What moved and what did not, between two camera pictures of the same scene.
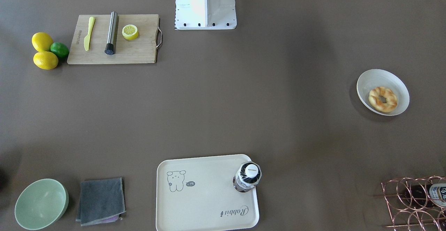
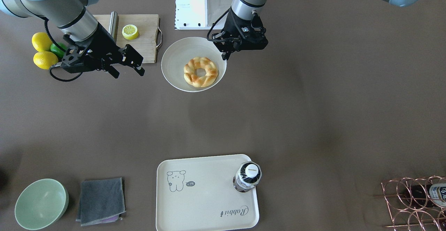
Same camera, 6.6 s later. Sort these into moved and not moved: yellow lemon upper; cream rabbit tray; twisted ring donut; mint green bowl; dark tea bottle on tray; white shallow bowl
Moved: white shallow bowl; twisted ring donut
Not moved: cream rabbit tray; dark tea bottle on tray; yellow lemon upper; mint green bowl
